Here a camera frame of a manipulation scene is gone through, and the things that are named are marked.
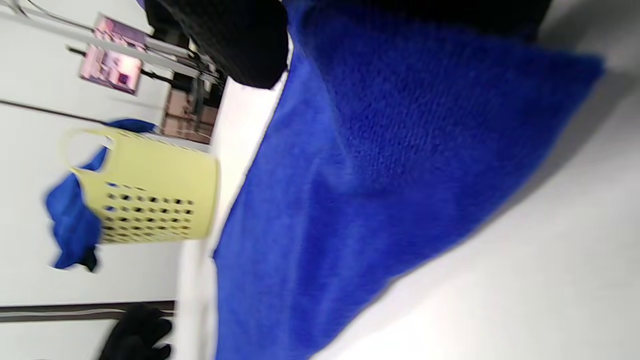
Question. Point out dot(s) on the blue terry towel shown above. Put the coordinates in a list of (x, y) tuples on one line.
[(375, 175)]

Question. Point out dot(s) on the brown cardboard box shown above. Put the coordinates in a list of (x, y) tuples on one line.
[(185, 120)]

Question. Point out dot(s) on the person's right hand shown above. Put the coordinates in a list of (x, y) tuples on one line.
[(235, 35)]

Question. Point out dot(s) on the yellow laundry basket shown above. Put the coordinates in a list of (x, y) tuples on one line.
[(160, 170)]

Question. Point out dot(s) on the blue clothes shirt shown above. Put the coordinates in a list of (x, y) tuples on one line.
[(72, 220)]

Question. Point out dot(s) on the pink printed poster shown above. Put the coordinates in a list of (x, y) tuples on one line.
[(112, 65)]

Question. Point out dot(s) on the person's left hand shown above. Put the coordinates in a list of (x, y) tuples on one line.
[(135, 335)]

